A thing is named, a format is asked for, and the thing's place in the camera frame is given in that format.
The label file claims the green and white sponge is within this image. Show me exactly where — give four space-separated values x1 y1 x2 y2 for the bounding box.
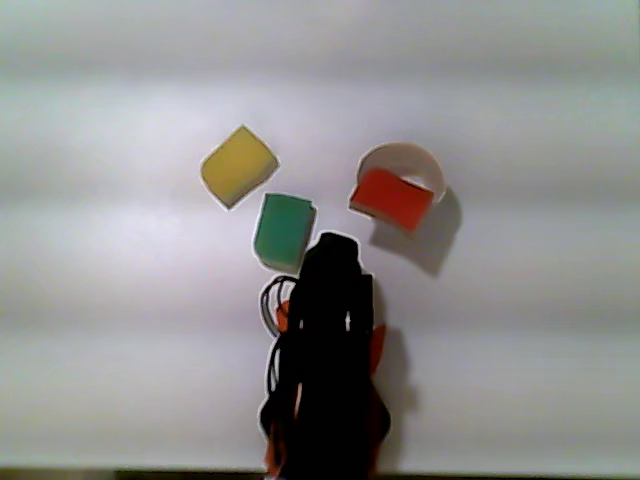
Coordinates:
251 191 318 271

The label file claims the black cable bundle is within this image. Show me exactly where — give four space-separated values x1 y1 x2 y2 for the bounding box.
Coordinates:
258 273 302 401

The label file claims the yellow and white sponge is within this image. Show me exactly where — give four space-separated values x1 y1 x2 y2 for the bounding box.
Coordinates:
199 124 281 212

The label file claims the red and white sponge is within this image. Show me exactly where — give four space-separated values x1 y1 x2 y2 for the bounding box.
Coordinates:
348 166 436 236

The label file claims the white paper cup green tape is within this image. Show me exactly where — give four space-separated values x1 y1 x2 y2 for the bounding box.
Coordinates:
355 141 448 206

